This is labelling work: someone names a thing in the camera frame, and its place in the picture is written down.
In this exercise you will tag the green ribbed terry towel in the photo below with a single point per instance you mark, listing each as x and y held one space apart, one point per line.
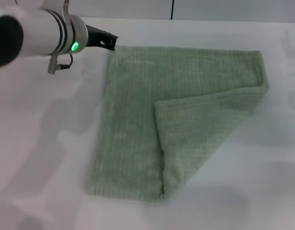
137 115

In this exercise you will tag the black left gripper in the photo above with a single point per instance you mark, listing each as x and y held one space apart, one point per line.
94 37

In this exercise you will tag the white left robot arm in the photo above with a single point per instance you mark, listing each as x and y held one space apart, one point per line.
39 33

